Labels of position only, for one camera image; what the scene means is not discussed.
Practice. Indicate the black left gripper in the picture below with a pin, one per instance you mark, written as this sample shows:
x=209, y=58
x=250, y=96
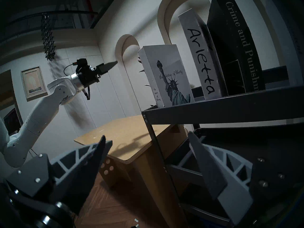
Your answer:
x=87, y=75

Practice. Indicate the dark framed wall panel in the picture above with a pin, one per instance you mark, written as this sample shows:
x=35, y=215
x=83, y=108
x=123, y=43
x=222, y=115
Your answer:
x=11, y=121

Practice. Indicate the dark green potted plant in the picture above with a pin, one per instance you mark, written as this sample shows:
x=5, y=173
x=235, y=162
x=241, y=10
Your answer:
x=142, y=70

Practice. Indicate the grey Statue of Liberty book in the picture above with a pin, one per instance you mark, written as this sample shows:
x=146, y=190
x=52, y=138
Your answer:
x=166, y=73

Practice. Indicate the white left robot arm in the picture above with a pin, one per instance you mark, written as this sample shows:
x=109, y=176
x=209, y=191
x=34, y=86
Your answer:
x=35, y=120

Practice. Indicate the black Crime and Punishment book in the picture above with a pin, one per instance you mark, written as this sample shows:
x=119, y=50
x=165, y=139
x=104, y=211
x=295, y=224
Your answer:
x=232, y=40

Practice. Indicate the framed wall picture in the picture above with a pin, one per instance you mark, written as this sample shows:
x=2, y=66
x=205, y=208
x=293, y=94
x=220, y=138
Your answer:
x=33, y=82

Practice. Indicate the white Arletta book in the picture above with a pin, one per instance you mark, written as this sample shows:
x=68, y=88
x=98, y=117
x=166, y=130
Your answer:
x=199, y=51

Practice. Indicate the light wooden display table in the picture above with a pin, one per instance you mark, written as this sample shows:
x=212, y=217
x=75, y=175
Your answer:
x=123, y=135

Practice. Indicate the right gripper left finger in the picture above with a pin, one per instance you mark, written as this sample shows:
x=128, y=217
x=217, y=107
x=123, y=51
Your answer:
x=78, y=170

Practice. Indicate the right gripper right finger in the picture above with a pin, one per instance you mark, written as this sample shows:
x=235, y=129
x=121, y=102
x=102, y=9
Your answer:
x=213, y=168

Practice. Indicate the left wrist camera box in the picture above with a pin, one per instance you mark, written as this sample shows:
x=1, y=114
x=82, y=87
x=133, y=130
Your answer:
x=81, y=63

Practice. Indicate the black metal shelf cart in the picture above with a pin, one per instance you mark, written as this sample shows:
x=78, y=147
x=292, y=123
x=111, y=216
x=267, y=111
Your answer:
x=225, y=106

